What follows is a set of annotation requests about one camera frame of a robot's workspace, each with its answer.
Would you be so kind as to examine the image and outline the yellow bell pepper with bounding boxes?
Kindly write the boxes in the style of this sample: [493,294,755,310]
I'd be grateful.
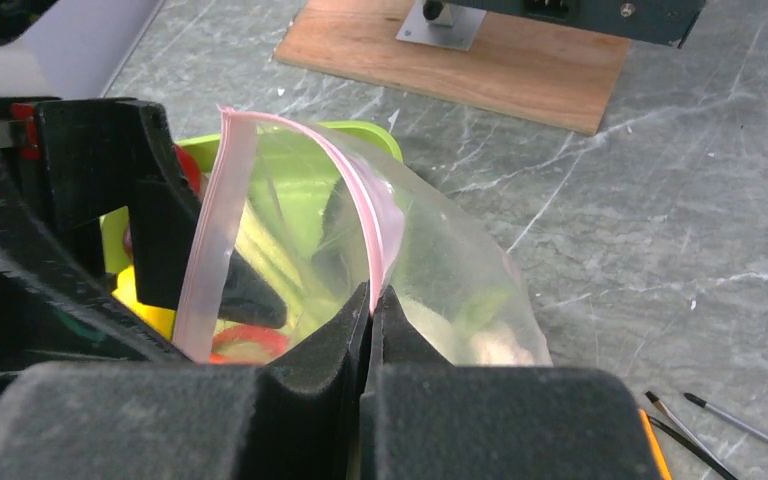
[112,266,175,340]

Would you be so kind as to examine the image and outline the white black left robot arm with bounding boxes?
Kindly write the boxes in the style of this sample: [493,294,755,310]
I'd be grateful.
[0,1,198,396]

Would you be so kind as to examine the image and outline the wooden board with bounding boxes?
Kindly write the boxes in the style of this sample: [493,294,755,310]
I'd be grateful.
[274,1,630,135]

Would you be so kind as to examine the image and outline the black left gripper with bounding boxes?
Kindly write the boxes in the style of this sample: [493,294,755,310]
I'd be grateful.
[0,95,289,439]

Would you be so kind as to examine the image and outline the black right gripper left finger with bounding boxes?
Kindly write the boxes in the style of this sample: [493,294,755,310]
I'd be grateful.
[0,284,370,479]

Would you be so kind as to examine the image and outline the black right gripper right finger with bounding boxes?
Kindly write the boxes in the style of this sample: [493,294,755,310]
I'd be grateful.
[359,288,662,479]

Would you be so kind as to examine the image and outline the lower black yellow screwdriver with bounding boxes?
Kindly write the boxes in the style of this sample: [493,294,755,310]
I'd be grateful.
[644,390,738,480]

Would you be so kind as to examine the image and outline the red tomato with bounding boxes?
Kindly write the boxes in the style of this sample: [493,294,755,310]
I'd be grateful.
[174,144,203,196]

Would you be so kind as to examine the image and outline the green plastic tray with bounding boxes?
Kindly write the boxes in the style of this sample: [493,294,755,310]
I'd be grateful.
[99,120,405,313]

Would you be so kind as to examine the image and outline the red chili pepper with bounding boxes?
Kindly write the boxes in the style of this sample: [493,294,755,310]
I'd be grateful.
[209,323,290,365]

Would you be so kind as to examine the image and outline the dark grey rack device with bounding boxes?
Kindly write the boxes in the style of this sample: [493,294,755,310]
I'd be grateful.
[396,0,706,51]

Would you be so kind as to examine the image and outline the clear pink zip top bag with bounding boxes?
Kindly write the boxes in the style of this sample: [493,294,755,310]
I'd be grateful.
[171,106,551,366]

